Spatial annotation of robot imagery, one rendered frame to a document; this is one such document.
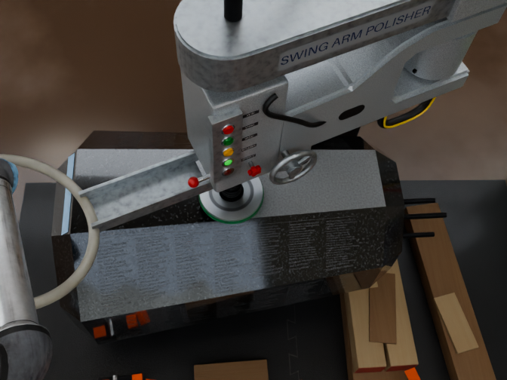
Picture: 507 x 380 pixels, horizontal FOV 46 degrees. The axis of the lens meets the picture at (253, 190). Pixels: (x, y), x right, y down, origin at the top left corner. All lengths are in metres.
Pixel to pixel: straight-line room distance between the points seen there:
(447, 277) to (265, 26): 1.81
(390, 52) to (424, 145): 1.71
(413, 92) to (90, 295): 1.25
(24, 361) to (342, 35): 0.92
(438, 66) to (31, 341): 1.30
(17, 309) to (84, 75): 2.37
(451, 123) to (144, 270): 1.96
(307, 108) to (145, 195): 0.55
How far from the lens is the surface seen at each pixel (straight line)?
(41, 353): 1.18
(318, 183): 2.12
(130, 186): 1.82
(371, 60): 1.63
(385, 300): 2.61
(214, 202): 2.00
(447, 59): 1.83
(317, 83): 1.63
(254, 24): 1.34
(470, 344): 2.79
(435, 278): 2.85
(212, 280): 2.12
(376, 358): 2.55
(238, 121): 1.43
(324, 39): 1.37
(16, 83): 3.54
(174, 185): 1.81
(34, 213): 3.06
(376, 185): 2.16
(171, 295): 2.14
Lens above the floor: 2.65
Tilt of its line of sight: 62 degrees down
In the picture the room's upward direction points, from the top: 5 degrees clockwise
